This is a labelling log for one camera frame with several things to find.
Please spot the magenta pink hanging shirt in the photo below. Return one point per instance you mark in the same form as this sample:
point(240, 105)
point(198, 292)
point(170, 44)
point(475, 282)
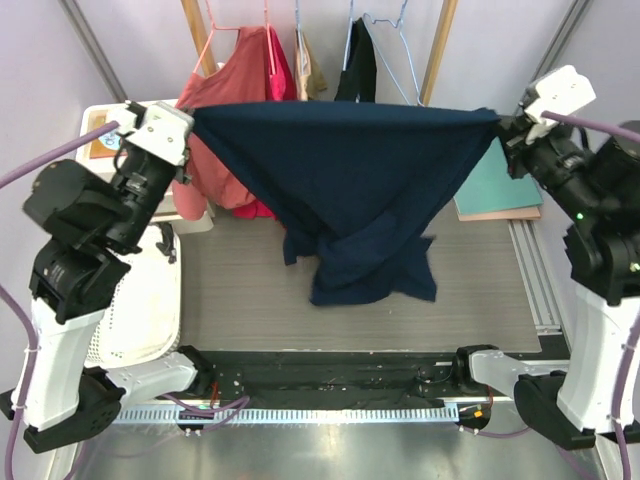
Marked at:
point(280, 87)

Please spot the navy blue t shirt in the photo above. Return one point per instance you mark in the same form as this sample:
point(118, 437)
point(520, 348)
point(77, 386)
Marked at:
point(354, 184)

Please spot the wooden clothes rack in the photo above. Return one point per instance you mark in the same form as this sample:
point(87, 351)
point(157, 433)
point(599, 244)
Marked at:
point(196, 25)

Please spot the white laundry basket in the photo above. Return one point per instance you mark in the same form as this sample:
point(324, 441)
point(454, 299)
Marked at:
point(145, 310)

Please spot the illustrated book on cabinet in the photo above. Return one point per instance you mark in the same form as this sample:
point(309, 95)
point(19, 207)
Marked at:
point(105, 146)

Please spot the tan board under teal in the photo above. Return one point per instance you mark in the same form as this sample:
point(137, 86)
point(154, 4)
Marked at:
point(527, 213)

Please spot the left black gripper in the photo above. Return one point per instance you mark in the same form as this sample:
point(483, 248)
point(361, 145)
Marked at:
point(179, 172)

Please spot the white cloth in basket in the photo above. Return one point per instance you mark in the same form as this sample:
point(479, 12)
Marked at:
point(150, 310)

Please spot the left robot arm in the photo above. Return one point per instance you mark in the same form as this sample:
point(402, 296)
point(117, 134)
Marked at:
point(92, 224)

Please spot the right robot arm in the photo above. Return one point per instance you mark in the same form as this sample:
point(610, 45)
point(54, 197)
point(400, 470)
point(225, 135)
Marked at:
point(599, 191)

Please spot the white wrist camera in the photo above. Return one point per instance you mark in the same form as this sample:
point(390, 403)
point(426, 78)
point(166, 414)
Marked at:
point(562, 91)
point(158, 128)

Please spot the white slotted cable duct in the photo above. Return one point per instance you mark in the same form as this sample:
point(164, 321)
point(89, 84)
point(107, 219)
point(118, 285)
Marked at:
point(168, 414)

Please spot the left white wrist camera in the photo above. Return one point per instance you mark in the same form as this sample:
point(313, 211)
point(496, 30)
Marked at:
point(158, 128)

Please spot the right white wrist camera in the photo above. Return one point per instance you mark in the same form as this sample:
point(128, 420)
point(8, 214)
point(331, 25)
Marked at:
point(562, 91)

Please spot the black printed hanging shirt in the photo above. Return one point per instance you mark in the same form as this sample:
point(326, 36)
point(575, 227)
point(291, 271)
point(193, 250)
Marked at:
point(358, 81)

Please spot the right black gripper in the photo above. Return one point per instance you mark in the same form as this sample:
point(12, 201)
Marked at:
point(514, 129)

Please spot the pink wire hanger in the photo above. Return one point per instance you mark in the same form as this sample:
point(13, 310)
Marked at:
point(206, 64)

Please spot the beige hanging shirt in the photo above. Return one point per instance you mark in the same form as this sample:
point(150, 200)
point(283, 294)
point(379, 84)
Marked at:
point(309, 78)

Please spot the white drawer cabinet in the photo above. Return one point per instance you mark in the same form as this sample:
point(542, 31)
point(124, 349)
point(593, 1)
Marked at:
point(95, 116)

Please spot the salmon red hanging shirt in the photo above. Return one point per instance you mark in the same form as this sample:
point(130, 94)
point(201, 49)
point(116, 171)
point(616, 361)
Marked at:
point(241, 80)

